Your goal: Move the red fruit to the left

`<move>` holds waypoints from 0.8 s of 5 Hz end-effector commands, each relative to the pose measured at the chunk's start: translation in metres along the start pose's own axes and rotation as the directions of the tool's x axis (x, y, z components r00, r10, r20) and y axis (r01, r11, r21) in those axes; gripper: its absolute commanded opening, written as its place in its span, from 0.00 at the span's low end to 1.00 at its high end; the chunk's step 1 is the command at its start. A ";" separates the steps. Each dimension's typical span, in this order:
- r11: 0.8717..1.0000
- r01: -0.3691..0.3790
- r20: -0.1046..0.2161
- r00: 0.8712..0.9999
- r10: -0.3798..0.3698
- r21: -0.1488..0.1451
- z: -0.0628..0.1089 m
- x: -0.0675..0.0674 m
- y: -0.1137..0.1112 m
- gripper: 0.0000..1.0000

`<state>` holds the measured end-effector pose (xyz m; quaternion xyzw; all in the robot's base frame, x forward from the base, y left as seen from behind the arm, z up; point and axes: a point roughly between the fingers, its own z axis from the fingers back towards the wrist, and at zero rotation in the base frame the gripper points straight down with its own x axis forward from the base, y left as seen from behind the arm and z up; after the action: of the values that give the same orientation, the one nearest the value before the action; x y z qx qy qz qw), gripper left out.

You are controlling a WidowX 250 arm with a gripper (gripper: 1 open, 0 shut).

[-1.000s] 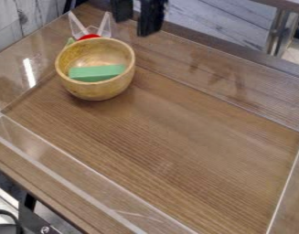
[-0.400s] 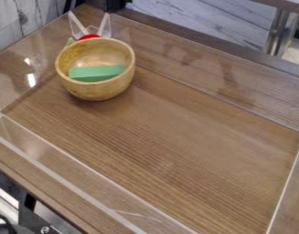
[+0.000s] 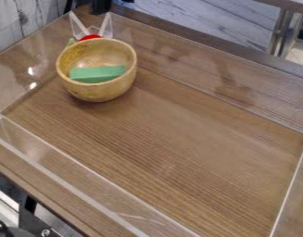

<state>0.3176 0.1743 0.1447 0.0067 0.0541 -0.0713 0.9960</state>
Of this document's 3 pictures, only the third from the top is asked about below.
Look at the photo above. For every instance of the green rectangular block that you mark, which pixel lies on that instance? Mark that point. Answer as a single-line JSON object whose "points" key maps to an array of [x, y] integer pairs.
{"points": [[96, 74]]}

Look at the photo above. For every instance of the black table leg bracket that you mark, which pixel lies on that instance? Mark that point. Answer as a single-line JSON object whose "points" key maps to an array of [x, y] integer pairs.
{"points": [[29, 222]]}

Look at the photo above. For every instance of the clear acrylic corner bracket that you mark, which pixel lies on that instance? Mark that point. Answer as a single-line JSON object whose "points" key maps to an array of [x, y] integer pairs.
{"points": [[80, 30]]}

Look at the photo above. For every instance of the wooden bowl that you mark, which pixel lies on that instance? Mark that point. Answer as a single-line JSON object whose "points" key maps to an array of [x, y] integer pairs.
{"points": [[97, 53]]}

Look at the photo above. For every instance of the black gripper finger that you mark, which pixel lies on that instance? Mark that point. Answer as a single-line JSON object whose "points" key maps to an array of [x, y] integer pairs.
{"points": [[100, 6]]}

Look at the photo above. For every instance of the clear acrylic tray wall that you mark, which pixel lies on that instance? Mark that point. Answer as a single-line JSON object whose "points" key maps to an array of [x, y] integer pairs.
{"points": [[90, 203]]}

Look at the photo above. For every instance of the red fruit with green leaf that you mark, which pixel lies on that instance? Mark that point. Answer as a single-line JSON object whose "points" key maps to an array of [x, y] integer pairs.
{"points": [[86, 37]]}

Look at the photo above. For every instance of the metal table leg background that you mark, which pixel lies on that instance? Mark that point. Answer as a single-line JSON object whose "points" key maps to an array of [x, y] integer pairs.
{"points": [[284, 32]]}

